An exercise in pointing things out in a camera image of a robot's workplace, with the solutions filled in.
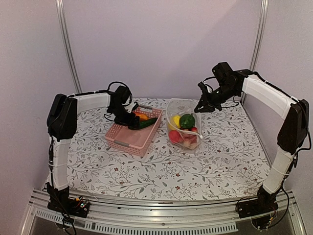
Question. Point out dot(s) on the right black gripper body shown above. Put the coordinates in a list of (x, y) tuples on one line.
[(220, 97)]

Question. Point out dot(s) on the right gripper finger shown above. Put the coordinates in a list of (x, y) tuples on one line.
[(207, 109), (201, 107)]

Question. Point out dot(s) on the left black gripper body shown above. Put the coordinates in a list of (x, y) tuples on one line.
[(122, 117)]

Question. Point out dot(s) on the green toy cucumber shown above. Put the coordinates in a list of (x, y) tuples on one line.
[(146, 123)]

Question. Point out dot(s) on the green toy pepper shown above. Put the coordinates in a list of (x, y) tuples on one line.
[(187, 121)]

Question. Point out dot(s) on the clear zip top bag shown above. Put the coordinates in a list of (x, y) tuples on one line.
[(180, 107)]

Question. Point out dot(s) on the pink plastic basket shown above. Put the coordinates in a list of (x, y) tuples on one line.
[(135, 142)]

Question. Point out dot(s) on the yellow toy pepper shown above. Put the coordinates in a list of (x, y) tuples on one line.
[(174, 122)]

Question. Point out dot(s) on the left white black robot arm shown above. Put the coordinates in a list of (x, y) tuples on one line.
[(62, 126)]

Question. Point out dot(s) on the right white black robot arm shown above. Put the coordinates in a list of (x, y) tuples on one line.
[(294, 113)]

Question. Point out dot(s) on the floral patterned table mat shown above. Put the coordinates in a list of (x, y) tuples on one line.
[(229, 163)]

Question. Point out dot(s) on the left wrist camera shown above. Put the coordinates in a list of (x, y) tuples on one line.
[(124, 99)]

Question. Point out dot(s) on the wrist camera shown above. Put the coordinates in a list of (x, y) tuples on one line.
[(124, 99), (220, 73)]

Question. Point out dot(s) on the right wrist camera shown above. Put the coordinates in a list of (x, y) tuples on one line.
[(220, 73)]

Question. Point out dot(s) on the front aluminium rail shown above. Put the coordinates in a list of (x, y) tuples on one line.
[(109, 215)]

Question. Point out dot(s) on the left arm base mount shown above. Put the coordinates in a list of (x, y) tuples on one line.
[(78, 207)]

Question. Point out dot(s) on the right aluminium frame post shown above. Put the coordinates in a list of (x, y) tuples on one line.
[(259, 35)]

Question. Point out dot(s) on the aluminium frame post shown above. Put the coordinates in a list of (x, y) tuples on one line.
[(66, 41), (259, 35)]

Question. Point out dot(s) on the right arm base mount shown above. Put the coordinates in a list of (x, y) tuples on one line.
[(256, 208)]

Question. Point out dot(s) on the left aluminium frame post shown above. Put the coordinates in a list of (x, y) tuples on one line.
[(66, 41)]

